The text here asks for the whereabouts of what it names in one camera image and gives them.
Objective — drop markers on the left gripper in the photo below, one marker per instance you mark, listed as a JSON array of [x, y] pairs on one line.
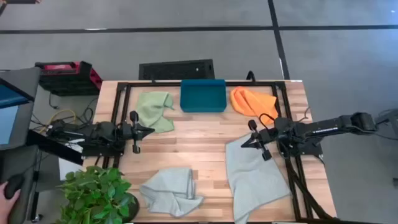
[[135, 118]]

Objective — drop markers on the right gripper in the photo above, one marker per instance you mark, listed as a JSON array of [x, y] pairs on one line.
[[267, 137]]

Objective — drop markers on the green microfiber towel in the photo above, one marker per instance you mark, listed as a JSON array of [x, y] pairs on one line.
[[152, 107]]

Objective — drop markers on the large grey waffle towel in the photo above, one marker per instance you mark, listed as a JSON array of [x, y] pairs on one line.
[[252, 180]]

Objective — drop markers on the orange microfiber towel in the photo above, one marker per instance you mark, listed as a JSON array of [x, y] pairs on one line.
[[248, 102]]

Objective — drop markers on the small grey waffle towel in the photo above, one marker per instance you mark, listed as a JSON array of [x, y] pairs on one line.
[[168, 189]]

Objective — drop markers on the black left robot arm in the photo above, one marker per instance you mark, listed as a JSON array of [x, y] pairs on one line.
[[102, 132]]

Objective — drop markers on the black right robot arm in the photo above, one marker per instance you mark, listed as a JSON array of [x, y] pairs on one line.
[[326, 127]]

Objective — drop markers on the black perforated computer tower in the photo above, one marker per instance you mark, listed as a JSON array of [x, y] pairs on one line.
[[174, 70]]

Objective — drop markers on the teal plastic bin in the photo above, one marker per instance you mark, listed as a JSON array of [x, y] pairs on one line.
[[203, 96]]

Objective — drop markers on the green potted plant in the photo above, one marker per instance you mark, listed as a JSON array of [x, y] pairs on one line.
[[93, 196]]

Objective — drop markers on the white paper sheet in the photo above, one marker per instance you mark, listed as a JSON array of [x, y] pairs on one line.
[[70, 169]]

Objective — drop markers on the red and black toolbox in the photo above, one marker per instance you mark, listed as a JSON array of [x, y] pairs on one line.
[[68, 79]]

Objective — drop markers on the black flat panel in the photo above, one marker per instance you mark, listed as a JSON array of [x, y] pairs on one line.
[[53, 147]]

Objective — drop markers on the grey side desk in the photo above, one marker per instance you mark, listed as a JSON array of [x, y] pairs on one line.
[[26, 161]]

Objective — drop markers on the grey computer monitor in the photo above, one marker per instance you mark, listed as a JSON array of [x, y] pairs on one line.
[[9, 124]]

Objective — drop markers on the grey metal stand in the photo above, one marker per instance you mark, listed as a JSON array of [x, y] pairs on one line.
[[390, 116]]

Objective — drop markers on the black computer mouse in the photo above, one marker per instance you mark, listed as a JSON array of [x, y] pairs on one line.
[[14, 185]]

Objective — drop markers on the person's hand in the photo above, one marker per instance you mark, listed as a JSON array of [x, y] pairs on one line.
[[6, 208]]

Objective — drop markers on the black aluminium table frame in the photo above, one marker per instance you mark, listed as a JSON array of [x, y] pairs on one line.
[[161, 84]]

